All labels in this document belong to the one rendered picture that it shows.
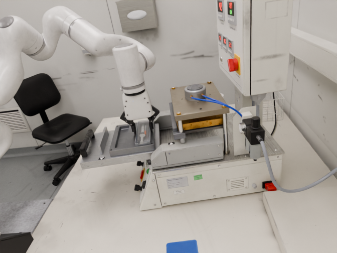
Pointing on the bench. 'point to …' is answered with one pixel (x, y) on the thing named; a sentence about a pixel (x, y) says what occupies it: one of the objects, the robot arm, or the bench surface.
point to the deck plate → (274, 149)
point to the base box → (211, 182)
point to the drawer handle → (86, 143)
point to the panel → (144, 179)
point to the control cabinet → (254, 53)
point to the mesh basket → (274, 106)
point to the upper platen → (202, 124)
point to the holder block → (129, 141)
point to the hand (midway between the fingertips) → (142, 127)
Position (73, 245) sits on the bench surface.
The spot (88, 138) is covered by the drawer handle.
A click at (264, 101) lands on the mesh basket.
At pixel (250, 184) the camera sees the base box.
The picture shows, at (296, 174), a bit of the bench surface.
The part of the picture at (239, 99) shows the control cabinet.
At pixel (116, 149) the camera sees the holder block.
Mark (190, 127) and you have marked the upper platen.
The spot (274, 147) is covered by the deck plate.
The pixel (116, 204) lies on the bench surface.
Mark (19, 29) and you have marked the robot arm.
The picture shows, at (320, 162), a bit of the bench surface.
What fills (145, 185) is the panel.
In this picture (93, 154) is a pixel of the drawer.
